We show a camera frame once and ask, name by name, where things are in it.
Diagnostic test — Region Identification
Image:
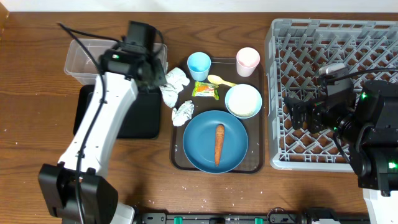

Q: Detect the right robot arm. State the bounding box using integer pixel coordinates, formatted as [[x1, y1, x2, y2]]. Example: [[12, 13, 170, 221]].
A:
[[284, 79, 397, 223]]

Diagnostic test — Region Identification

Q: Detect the white tissue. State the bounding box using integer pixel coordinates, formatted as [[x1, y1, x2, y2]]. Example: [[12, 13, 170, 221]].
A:
[[159, 67, 190, 108]]

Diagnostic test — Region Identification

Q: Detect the light blue rice bowl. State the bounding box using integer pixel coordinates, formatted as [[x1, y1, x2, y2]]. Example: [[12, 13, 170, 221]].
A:
[[224, 84, 262, 119]]

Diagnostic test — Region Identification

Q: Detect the pink cup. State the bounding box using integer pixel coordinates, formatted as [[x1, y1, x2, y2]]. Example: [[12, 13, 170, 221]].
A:
[[236, 47, 261, 77]]

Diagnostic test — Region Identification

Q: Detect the white paper ball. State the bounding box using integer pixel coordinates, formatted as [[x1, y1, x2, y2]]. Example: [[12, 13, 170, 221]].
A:
[[172, 100, 195, 127]]

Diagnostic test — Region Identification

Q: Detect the grey dishwasher rack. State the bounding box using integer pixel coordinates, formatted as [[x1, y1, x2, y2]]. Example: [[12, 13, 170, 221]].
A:
[[265, 19, 397, 172]]

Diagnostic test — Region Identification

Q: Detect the green snack wrapper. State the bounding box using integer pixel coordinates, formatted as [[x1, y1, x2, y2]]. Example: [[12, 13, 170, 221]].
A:
[[192, 82, 219, 100]]

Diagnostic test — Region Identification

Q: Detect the orange carrot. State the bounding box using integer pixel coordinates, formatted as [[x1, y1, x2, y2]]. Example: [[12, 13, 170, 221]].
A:
[[215, 124, 225, 166]]

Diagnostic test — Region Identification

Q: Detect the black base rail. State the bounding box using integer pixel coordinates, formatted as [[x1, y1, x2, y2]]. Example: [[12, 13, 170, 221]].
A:
[[133, 207, 371, 224]]

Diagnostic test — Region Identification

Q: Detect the clear plastic bin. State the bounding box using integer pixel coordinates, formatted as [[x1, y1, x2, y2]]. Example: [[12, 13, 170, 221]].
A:
[[63, 38, 169, 90]]

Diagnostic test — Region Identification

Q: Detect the dark blue plate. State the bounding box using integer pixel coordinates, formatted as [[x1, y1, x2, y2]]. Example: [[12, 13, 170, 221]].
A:
[[183, 110, 249, 174]]

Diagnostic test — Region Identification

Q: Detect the light blue cup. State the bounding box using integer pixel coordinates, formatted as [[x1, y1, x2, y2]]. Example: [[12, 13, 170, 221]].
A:
[[187, 52, 211, 82]]

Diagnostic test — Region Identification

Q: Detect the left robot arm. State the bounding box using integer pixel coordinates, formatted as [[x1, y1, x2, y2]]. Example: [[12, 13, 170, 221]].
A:
[[38, 21, 166, 224]]

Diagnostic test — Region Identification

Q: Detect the brown serving tray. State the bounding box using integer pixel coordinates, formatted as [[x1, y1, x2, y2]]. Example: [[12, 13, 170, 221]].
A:
[[170, 58, 264, 174]]

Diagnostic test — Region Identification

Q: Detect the black tray bin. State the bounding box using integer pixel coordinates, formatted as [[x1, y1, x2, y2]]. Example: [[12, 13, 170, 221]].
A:
[[73, 85, 162, 139]]

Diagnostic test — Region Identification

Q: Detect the yellow plastic spoon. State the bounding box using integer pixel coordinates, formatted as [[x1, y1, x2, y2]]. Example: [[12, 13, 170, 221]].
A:
[[207, 75, 236, 87]]

